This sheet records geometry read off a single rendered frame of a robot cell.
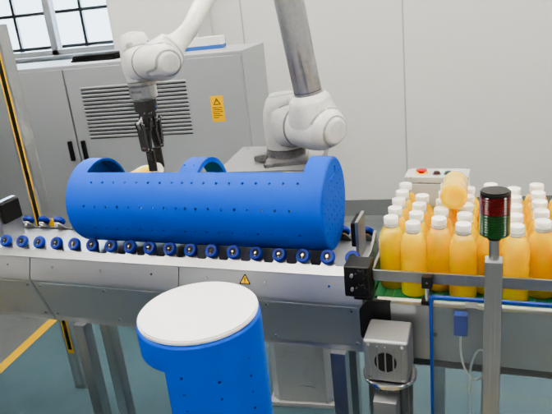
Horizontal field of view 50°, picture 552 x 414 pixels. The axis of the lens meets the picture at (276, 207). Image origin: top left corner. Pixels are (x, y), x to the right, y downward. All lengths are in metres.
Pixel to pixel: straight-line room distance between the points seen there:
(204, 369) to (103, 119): 2.52
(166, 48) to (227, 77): 1.54
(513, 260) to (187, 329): 0.81
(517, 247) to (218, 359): 0.77
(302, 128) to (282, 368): 1.08
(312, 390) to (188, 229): 1.12
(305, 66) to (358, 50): 2.36
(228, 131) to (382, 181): 1.64
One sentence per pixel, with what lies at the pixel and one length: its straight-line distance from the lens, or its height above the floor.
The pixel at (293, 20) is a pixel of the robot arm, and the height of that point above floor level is 1.61.
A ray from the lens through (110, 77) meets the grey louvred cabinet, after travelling 3.57.
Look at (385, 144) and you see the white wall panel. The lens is 4.54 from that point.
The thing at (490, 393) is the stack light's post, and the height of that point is 0.76.
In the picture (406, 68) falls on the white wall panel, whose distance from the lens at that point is 4.43.
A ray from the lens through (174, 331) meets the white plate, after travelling 1.32.
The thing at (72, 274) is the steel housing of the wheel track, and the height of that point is 0.86.
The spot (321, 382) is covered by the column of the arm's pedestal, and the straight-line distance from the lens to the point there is 2.65.
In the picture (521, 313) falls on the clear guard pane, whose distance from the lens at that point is 1.56.
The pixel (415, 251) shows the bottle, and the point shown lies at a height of 1.03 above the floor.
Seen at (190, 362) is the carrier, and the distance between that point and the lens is 1.30.
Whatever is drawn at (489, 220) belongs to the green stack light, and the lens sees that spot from 1.33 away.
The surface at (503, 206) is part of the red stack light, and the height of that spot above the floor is 1.23.
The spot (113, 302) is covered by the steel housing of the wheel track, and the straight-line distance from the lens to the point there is 2.17.
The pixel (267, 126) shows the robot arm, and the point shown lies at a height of 1.23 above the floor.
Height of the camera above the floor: 1.68
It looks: 19 degrees down
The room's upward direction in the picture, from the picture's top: 6 degrees counter-clockwise
